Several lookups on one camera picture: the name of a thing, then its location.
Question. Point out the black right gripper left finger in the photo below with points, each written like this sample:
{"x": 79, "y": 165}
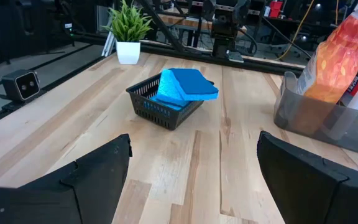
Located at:
{"x": 57, "y": 199}

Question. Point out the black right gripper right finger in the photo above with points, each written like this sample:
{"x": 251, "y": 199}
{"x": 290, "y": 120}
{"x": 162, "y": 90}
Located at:
{"x": 322, "y": 196}

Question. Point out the orange spray bottle white trigger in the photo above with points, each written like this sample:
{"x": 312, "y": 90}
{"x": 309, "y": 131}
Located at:
{"x": 334, "y": 62}

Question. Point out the light blue sponge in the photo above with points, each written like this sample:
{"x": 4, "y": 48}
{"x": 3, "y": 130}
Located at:
{"x": 166, "y": 105}
{"x": 169, "y": 90}

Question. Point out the dark blue sponge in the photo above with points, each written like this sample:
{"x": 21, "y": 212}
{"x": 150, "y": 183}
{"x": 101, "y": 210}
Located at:
{"x": 194, "y": 82}

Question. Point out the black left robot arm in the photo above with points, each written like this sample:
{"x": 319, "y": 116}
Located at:
{"x": 225, "y": 34}

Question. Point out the black slotted plastic basket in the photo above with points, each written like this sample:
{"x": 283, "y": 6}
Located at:
{"x": 182, "y": 116}

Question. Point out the white leaning strip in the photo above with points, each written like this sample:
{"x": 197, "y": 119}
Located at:
{"x": 109, "y": 45}

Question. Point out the green plant in white pot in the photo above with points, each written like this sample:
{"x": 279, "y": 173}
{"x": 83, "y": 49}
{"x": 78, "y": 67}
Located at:
{"x": 128, "y": 53}

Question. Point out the red box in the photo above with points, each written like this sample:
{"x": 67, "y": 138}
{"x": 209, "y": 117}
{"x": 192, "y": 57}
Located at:
{"x": 276, "y": 8}

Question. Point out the black box camera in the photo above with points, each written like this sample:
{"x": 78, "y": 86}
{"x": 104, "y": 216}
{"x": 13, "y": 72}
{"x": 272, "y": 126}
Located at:
{"x": 20, "y": 85}

